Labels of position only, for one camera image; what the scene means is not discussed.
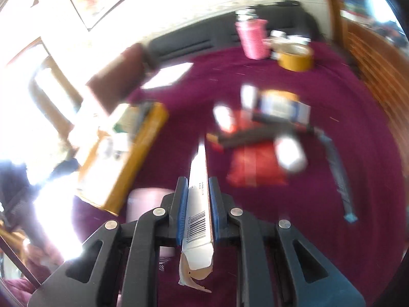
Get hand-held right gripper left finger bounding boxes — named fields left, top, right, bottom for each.
left=29, top=177, right=188, bottom=307

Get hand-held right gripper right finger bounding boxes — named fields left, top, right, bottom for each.
left=208, top=177, right=366, bottom=307

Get long white carton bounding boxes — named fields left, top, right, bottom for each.
left=177, top=135, right=215, bottom=295

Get red snack packet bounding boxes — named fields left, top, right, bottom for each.
left=226, top=109, right=287, bottom=188

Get yellow cardboard box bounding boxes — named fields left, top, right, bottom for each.
left=76, top=102, right=169, bottom=217

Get black marker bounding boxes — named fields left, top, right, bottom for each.
left=205, top=124, right=324, bottom=150

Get white green carton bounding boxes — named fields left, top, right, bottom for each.
left=112, top=103, right=154, bottom=135

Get yellow cracker packet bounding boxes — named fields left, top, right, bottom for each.
left=261, top=90, right=300, bottom=103

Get pink soft object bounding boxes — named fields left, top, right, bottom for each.
left=127, top=188, right=175, bottom=225

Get maroon velvet tablecloth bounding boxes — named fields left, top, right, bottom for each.
left=70, top=41, right=407, bottom=307

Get white plastic bottle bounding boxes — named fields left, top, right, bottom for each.
left=241, top=84, right=258, bottom=110
left=213, top=105, right=236, bottom=134
left=274, top=135, right=309, bottom=174

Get blue white box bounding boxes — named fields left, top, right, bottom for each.
left=258, top=91, right=312, bottom=124

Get dark slim pen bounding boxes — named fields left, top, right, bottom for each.
left=319, top=134, right=359, bottom=223

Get white paper sheets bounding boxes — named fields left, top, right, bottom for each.
left=140, top=62, right=194, bottom=91

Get black leather sofa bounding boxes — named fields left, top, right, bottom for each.
left=144, top=1, right=324, bottom=68

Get yellow tape roll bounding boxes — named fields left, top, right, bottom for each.
left=277, top=44, right=314, bottom=73

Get bottle with pink knit sleeve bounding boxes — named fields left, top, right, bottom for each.
left=234, top=9, right=269, bottom=60

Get wooden glass cabinet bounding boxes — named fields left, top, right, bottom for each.
left=328, top=0, right=409, bottom=136

